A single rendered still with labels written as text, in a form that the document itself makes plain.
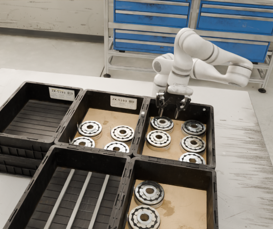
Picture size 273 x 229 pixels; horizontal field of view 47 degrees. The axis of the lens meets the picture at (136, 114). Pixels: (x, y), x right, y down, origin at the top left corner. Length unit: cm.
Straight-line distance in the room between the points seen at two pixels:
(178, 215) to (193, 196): 10
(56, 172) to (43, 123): 32
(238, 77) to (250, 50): 206
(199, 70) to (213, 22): 181
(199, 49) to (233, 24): 213
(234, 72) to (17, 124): 95
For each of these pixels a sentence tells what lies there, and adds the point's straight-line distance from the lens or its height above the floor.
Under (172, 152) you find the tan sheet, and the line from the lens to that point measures 132.
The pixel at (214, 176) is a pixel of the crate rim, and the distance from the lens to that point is 112.
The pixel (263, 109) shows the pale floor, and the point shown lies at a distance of 330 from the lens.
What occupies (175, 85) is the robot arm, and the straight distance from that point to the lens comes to 113.
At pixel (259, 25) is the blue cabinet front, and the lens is 326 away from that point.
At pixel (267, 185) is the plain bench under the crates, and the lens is 150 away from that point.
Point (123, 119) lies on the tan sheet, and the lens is 147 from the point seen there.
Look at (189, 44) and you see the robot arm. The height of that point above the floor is 131.
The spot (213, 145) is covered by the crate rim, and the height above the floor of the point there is 93.
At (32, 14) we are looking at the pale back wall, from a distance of 441.
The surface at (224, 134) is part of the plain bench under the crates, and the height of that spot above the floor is 70.
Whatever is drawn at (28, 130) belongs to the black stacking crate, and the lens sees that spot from 146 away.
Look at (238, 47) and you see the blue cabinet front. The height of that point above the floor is 46.
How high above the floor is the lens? 173
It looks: 37 degrees down
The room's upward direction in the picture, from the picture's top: 3 degrees clockwise
